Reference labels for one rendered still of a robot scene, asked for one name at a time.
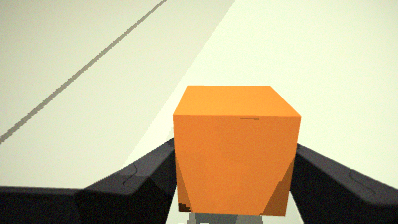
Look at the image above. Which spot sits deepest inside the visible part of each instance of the orange block with dark blue square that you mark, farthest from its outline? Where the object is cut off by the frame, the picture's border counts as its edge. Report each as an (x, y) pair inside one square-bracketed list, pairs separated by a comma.
[(235, 148)]

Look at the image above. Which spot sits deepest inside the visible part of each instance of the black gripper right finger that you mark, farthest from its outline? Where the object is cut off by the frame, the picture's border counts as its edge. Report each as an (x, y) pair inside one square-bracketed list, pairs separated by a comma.
[(328, 192)]

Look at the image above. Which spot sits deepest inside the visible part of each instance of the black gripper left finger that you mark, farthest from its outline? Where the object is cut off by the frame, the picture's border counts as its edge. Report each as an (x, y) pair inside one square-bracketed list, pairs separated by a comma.
[(140, 193)]

